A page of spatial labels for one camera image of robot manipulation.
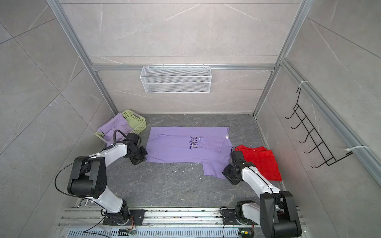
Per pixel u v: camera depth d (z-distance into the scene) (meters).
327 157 0.61
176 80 1.01
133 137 0.76
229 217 0.73
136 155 0.80
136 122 1.14
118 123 1.10
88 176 0.46
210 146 1.01
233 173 0.65
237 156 0.70
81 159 0.48
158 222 0.73
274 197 0.44
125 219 0.67
